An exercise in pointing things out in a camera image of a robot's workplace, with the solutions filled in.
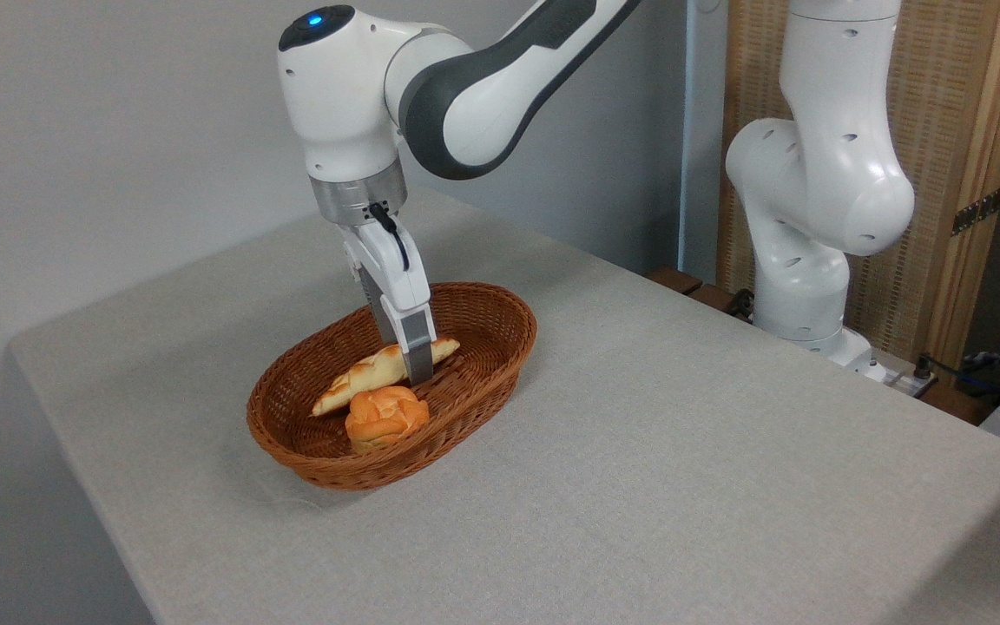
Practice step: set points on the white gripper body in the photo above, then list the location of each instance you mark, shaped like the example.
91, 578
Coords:
396, 278

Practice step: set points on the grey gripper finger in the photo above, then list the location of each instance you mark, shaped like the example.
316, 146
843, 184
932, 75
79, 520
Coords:
376, 308
417, 347

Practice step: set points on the long braided bread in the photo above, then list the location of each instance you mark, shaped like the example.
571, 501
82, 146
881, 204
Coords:
361, 378

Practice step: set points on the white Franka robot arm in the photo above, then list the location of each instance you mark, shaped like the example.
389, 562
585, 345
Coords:
830, 174

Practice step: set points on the round orange bread roll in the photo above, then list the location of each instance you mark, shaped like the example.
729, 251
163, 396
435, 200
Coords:
383, 417

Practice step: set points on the brown wicker basket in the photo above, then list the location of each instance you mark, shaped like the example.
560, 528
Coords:
465, 408

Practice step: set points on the black metal screen hinge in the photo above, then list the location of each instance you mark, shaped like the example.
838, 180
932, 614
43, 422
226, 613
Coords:
977, 211

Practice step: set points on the wooden woven folding screen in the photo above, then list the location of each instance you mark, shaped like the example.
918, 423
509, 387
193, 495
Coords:
951, 87

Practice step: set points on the white vertical wall pipe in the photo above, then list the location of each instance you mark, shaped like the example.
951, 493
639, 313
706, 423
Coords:
691, 130

